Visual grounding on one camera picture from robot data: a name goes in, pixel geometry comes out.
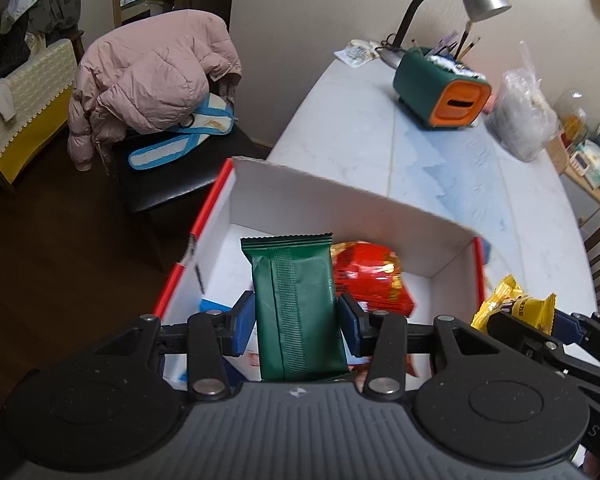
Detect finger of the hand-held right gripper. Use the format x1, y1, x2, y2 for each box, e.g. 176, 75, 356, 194
485, 311, 600, 396
554, 309, 600, 366

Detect dark clothes pile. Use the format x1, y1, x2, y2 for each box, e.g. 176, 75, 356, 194
0, 0, 81, 76

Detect blue white tote bag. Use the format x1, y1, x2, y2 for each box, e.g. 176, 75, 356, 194
128, 92, 238, 170

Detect white wooden cabinet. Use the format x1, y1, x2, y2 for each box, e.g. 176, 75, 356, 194
547, 135, 600, 221

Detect sofa with cream cover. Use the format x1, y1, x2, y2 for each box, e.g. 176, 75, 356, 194
0, 37, 78, 186

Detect pale green tissue pack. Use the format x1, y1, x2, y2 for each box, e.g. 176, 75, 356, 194
582, 140, 600, 186

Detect pink puffer jacket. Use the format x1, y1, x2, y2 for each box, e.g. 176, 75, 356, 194
67, 10, 242, 172

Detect red white cardboard box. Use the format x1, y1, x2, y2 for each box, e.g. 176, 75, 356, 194
152, 156, 488, 391

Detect bright red snack packet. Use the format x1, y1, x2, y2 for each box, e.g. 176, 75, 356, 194
330, 241, 415, 317

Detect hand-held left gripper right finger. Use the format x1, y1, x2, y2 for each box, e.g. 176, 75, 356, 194
336, 291, 501, 402

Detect clear plastic bag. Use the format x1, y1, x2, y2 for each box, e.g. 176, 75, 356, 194
485, 42, 563, 162

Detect paper leaflets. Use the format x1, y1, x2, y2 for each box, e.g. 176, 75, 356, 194
334, 39, 381, 66

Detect green orange tissue box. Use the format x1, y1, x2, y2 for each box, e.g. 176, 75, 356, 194
393, 47, 493, 131

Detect green snack packet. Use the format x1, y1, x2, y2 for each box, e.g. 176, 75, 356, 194
241, 232, 348, 382

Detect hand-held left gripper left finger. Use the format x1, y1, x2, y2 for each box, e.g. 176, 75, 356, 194
92, 290, 257, 402

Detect blue cookie packet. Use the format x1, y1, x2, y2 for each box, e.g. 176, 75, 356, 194
199, 299, 233, 316

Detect black seat chair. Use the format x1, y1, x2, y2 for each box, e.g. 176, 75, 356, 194
111, 120, 271, 271

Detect clear plastic jar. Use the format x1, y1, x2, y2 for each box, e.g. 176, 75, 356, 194
552, 91, 588, 148

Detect pens in holder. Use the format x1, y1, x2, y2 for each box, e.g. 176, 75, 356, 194
432, 30, 481, 61

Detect yellow snack packet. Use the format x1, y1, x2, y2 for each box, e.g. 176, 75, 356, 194
471, 275, 557, 333

